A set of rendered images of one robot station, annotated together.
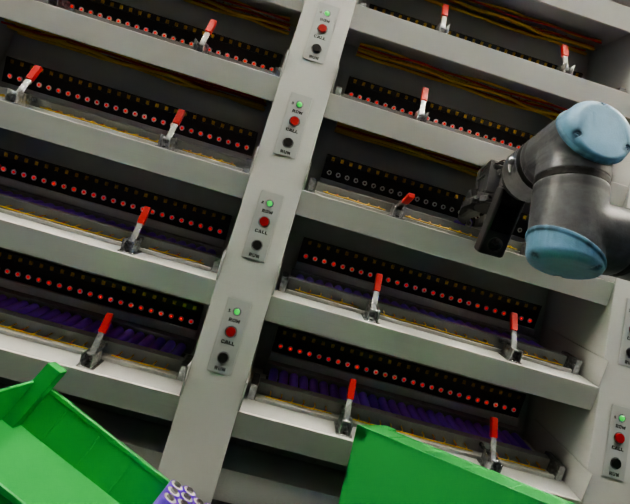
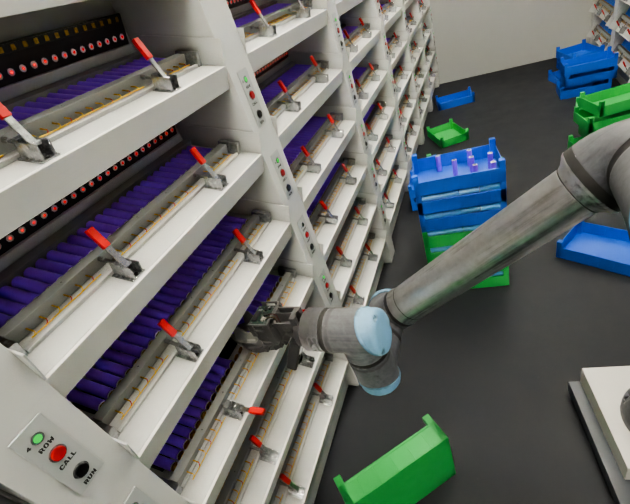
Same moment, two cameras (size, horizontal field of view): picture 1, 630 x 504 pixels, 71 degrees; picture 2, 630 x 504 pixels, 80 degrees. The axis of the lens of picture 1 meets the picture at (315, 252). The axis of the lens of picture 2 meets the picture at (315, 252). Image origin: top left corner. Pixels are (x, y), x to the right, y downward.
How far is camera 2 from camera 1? 94 cm
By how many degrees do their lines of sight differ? 68
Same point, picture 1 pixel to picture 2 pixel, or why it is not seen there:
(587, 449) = not seen: hidden behind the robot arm
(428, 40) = (138, 298)
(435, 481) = (391, 483)
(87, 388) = not seen: outside the picture
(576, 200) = (389, 369)
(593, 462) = not seen: hidden behind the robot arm
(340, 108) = (154, 447)
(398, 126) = (194, 382)
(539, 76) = (216, 212)
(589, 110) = (377, 332)
